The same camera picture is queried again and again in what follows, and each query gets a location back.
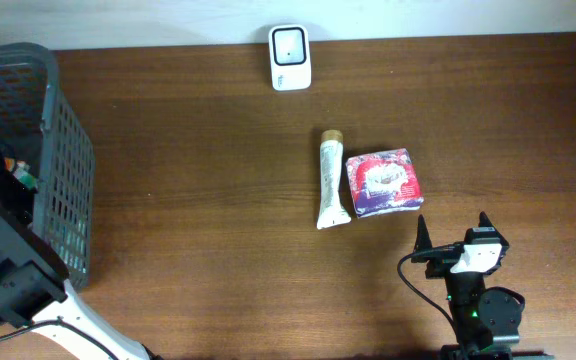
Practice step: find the white tube with gold cap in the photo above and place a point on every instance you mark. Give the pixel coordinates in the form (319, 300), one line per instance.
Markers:
(331, 212)

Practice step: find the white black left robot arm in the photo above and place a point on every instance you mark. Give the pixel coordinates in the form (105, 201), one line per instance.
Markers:
(36, 294)

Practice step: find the small teal tissue packet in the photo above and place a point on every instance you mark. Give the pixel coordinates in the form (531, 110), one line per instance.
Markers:
(25, 178)

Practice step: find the grey plastic mesh basket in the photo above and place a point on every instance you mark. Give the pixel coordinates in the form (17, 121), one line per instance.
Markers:
(39, 127)

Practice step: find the orange tissue packet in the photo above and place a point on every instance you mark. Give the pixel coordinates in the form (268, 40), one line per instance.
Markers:
(16, 167)

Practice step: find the purple red tissue pack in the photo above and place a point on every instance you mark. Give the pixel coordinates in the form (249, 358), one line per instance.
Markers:
(383, 182)

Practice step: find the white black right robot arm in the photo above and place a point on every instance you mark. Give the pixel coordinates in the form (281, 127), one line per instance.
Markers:
(485, 320)

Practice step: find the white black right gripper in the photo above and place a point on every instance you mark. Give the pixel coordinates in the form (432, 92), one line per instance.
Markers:
(439, 265)

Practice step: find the white barcode scanner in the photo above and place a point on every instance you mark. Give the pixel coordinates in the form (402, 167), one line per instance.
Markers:
(290, 58)

